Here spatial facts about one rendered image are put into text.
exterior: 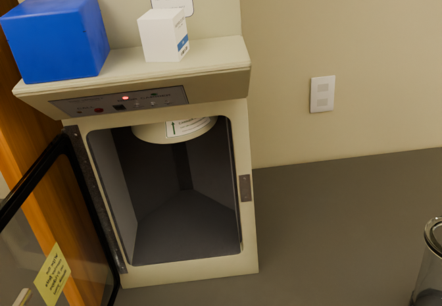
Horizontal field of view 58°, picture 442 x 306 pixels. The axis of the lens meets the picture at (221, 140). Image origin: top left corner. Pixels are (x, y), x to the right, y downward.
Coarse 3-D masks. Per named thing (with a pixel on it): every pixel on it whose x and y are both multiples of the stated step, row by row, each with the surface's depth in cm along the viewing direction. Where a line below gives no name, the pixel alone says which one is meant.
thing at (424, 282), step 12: (432, 228) 70; (432, 240) 68; (432, 252) 69; (432, 264) 70; (420, 276) 74; (432, 276) 70; (420, 288) 75; (432, 288) 72; (420, 300) 76; (432, 300) 73
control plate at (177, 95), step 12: (96, 96) 56; (108, 96) 57; (120, 96) 57; (132, 96) 58; (144, 96) 58; (156, 96) 59; (168, 96) 60; (180, 96) 60; (60, 108) 59; (72, 108) 60; (84, 108) 61; (96, 108) 61; (108, 108) 62; (132, 108) 63; (144, 108) 64
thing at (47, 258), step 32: (64, 160) 66; (32, 192) 57; (64, 192) 66; (32, 224) 57; (64, 224) 66; (0, 256) 50; (32, 256) 57; (64, 256) 66; (96, 256) 77; (0, 288) 50; (32, 288) 57; (64, 288) 65; (96, 288) 77
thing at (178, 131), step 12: (180, 120) 73; (192, 120) 74; (204, 120) 75; (216, 120) 79; (144, 132) 75; (156, 132) 74; (168, 132) 73; (180, 132) 73; (192, 132) 74; (204, 132) 75
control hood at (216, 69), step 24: (192, 48) 59; (216, 48) 58; (240, 48) 57; (120, 72) 54; (144, 72) 53; (168, 72) 53; (192, 72) 53; (216, 72) 53; (240, 72) 54; (24, 96) 53; (48, 96) 54; (72, 96) 55; (192, 96) 61; (216, 96) 63; (240, 96) 64
